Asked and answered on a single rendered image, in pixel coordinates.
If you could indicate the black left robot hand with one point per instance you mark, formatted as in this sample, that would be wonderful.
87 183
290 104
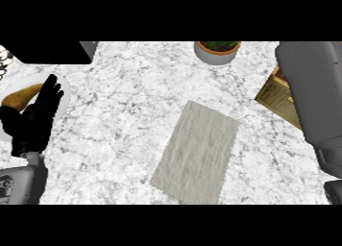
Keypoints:
32 121

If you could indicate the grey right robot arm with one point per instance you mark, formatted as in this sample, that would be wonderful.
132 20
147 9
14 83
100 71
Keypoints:
319 105

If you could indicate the potted plant in grey pot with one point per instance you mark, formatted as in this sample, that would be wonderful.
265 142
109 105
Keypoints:
216 53

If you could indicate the brown potato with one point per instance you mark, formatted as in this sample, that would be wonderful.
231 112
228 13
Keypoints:
20 96

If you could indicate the black appliance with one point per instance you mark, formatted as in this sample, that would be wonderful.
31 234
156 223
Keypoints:
54 52

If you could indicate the grey woven placemat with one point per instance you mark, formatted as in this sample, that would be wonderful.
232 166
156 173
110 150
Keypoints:
196 153

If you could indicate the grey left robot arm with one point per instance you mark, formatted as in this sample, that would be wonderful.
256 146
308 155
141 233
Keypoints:
17 184

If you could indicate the wicker basket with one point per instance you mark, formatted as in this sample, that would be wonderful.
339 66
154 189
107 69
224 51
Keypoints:
277 96

